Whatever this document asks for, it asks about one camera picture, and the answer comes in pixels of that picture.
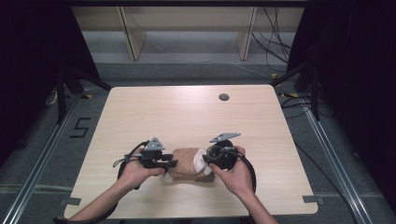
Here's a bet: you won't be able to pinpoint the bundle of black cables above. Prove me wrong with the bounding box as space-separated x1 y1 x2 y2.
250 7 293 73

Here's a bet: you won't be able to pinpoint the light wooden shelf unit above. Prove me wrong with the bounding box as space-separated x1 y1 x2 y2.
71 6 306 62

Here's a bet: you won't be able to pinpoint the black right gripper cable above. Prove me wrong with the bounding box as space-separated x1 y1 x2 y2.
236 152 258 194

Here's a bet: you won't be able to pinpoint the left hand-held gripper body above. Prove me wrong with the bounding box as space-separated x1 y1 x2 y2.
124 136 175 171

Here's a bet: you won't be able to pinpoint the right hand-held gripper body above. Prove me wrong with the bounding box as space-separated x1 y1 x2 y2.
202 132 242 172

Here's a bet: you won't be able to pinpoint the black curtain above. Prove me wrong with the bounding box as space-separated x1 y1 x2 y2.
0 0 101 169
286 0 396 216

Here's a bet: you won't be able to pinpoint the black tape floor mark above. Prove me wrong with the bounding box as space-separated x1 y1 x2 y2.
68 117 92 139

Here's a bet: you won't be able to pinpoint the brown and white sock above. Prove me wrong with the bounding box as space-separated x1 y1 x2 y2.
161 147 217 185

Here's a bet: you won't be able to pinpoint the person's right hand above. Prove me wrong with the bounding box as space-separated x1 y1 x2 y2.
207 145 255 200

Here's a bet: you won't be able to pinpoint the person's left hand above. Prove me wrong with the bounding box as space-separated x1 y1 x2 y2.
119 147 166 191

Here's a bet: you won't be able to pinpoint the grey metal floor rail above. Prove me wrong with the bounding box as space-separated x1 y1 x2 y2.
302 96 376 224
0 92 82 224

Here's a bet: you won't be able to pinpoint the black floor cable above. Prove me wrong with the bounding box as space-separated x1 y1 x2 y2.
280 92 361 224

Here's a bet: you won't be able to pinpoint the black metal stand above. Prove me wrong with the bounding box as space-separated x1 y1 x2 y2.
55 65 114 125
270 59 322 122

